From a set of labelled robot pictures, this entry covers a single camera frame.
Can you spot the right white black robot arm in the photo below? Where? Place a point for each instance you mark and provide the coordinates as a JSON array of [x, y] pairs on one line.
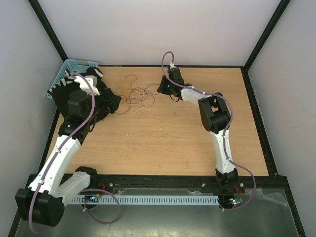
[[215, 118]]

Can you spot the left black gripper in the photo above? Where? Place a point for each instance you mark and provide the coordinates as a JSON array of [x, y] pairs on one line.
[[114, 103]]

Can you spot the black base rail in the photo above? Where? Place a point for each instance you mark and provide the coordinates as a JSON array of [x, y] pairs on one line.
[[205, 184]]

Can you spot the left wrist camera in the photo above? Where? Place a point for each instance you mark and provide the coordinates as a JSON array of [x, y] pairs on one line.
[[88, 84]]

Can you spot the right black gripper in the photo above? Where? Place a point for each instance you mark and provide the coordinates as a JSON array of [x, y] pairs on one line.
[[162, 89]]

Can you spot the light blue plastic basket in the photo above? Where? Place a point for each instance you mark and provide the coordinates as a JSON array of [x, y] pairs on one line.
[[73, 65]]

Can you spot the black striped cloth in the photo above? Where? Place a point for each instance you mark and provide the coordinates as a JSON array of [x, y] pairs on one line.
[[74, 103]]

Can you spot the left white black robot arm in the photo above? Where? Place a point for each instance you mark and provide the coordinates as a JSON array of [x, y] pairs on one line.
[[45, 198]]

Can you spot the light blue slotted cable duct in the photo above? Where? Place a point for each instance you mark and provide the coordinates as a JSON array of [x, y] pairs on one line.
[[146, 200]]

